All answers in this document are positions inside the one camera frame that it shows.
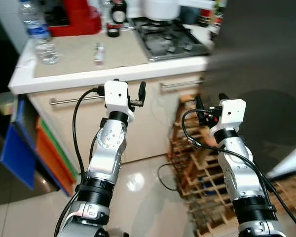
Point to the red kitchen appliance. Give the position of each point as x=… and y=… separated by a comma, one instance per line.
x=81, y=20

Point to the steel gas hob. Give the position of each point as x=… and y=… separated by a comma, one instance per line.
x=170, y=40

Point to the green plastic board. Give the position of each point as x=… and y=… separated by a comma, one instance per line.
x=59, y=145

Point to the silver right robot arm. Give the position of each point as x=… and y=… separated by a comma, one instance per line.
x=241, y=177

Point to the beige kitchen cabinet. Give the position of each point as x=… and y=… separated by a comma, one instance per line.
x=153, y=126

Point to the clear water bottle blue cap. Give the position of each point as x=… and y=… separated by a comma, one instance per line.
x=38, y=32

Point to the black round jar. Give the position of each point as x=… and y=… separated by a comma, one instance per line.
x=119, y=12

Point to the dark sauce bottle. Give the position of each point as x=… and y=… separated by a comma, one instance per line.
x=204, y=18
x=217, y=19

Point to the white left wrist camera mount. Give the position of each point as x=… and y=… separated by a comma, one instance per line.
x=116, y=96

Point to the small clear bottle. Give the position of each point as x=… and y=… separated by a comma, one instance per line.
x=99, y=53

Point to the dark grey mini fridge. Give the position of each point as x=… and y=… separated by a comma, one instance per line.
x=261, y=54

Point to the white pot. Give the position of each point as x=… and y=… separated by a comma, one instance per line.
x=161, y=8

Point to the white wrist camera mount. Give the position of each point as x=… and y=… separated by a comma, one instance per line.
x=116, y=96
x=232, y=112

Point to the wooden wine rack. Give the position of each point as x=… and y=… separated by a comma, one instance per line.
x=200, y=177

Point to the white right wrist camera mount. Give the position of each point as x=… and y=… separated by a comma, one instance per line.
x=232, y=112

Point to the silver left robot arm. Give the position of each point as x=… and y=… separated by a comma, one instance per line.
x=106, y=153

